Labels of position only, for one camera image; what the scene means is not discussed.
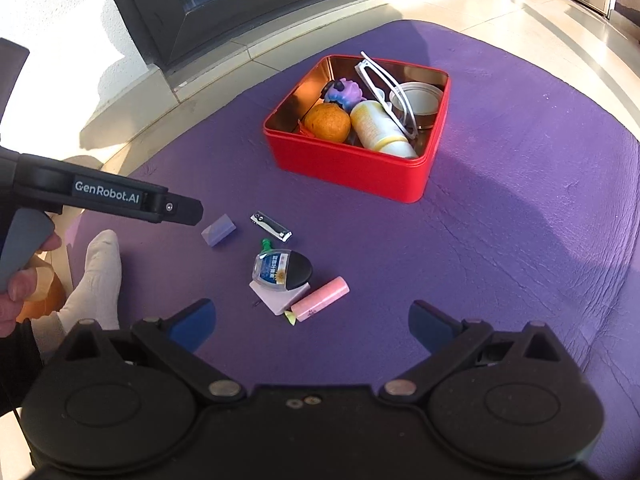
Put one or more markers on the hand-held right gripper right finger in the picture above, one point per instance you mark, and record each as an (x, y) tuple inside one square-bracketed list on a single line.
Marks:
[(430, 327)]

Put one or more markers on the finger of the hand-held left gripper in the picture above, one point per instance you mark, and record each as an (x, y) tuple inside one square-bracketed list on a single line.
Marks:
[(182, 211)]

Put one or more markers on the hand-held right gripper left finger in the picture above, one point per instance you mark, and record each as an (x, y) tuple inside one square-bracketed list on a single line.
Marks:
[(192, 325)]

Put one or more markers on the red candy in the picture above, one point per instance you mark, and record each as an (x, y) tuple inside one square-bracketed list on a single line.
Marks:
[(305, 129)]

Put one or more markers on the red tin box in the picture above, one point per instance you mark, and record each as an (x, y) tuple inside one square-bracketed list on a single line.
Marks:
[(350, 180)]

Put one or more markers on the orange fruit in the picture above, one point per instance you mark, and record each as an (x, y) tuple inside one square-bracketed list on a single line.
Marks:
[(327, 122)]

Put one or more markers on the white yellow bottle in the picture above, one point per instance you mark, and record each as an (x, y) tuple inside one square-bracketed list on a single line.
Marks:
[(375, 127)]

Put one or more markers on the round tin with white lid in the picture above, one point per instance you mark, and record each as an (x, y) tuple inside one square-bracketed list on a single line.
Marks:
[(425, 102)]

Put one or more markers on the white sunglasses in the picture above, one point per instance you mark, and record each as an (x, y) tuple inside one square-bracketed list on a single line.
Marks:
[(369, 77)]

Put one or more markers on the person's left hand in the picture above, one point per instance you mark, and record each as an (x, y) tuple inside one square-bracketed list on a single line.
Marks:
[(22, 285)]

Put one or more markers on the purple eraser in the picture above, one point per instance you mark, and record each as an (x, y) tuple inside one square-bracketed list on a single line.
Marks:
[(218, 230)]

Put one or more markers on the pale square pad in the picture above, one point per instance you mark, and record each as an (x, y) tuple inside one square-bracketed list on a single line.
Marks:
[(275, 304)]

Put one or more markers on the metal nail clipper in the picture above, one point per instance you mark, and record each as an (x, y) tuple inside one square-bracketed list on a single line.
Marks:
[(271, 225)]

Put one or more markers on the person's white socked foot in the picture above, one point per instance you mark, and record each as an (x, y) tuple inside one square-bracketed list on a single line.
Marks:
[(95, 285)]

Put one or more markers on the purple mat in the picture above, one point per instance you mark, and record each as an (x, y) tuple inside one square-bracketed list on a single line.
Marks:
[(500, 260)]

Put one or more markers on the small yellow green piece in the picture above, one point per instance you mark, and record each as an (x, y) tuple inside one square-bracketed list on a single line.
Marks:
[(290, 317)]

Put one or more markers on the pink tube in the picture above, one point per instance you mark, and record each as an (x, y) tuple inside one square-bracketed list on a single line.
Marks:
[(320, 300)]

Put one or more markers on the person's dark trouser leg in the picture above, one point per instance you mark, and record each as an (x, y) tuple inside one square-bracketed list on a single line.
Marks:
[(17, 360)]

